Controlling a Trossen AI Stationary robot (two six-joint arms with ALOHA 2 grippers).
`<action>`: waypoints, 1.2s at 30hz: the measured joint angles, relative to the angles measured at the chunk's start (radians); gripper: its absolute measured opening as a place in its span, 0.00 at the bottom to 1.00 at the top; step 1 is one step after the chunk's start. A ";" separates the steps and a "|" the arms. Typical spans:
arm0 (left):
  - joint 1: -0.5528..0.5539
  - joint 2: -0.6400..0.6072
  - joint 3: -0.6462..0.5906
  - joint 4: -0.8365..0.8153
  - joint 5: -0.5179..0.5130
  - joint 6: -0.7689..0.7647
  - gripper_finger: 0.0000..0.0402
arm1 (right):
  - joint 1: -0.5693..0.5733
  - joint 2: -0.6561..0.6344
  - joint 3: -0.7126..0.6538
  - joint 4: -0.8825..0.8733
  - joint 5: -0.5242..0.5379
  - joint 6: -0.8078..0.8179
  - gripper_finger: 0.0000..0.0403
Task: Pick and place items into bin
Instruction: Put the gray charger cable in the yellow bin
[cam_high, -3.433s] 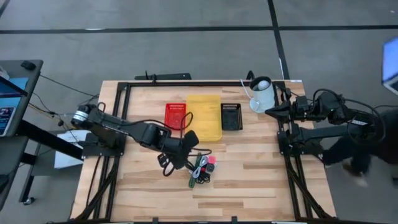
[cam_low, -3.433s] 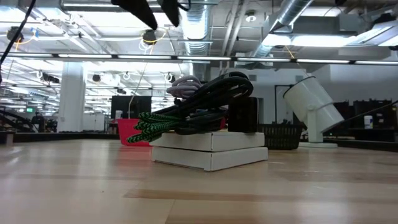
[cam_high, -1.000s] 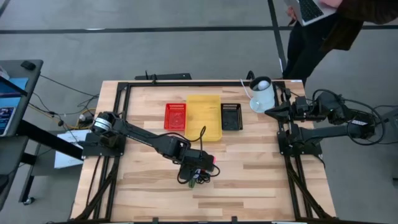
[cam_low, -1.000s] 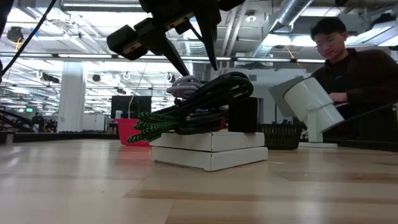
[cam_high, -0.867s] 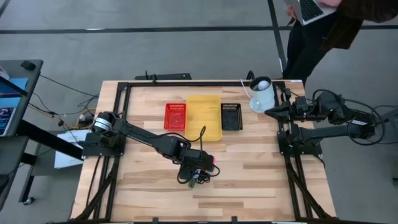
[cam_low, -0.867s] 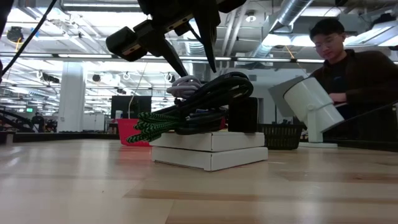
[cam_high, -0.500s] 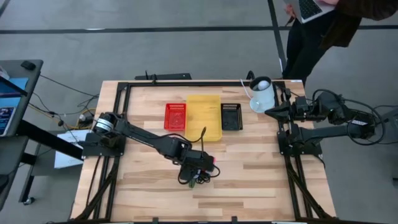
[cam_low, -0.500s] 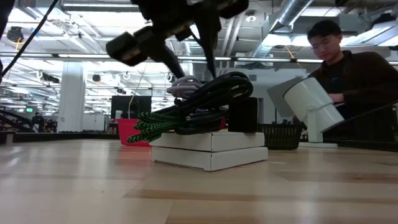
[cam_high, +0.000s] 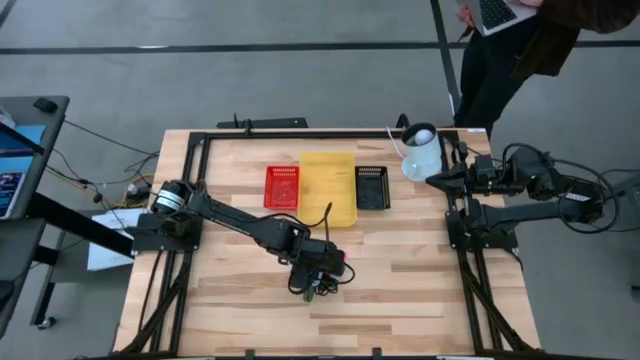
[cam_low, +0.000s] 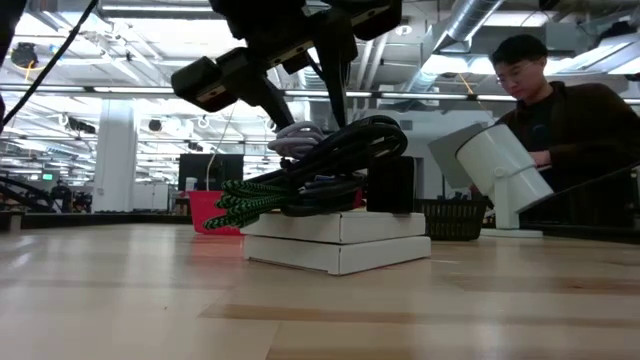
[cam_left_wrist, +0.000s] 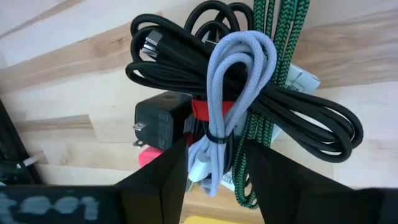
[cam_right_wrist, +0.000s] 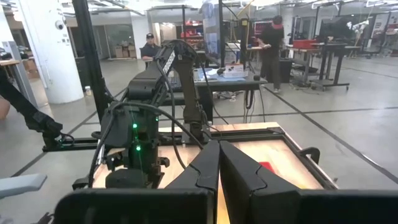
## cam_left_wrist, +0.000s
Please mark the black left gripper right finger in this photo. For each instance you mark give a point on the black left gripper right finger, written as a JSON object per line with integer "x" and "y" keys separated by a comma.
{"x": 295, "y": 193}

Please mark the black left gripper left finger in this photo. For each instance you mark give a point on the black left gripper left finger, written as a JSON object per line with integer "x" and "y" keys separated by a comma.
{"x": 155, "y": 193}

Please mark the pink charger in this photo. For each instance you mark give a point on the pink charger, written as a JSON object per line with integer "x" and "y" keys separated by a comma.
{"x": 149, "y": 155}

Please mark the black power adapter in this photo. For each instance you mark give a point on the black power adapter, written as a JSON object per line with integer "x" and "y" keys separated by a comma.
{"x": 161, "y": 118}

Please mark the white card reader boxes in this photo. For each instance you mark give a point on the white card reader boxes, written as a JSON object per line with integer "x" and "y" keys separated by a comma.
{"x": 303, "y": 79}

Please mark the yellow plastic bin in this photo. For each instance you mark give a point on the yellow plastic bin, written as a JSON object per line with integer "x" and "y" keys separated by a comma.
{"x": 208, "y": 220}

